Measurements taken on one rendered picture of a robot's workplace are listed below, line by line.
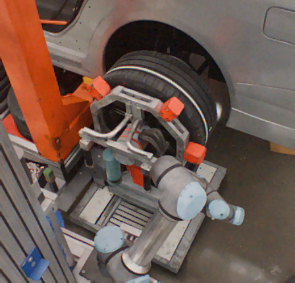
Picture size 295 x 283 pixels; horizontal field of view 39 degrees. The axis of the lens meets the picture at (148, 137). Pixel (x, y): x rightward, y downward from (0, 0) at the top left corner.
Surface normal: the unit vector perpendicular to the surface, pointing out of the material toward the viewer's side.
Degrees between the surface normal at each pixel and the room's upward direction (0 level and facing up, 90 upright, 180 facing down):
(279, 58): 90
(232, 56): 90
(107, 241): 7
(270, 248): 0
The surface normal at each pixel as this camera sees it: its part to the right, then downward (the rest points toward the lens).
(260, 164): -0.04, -0.64
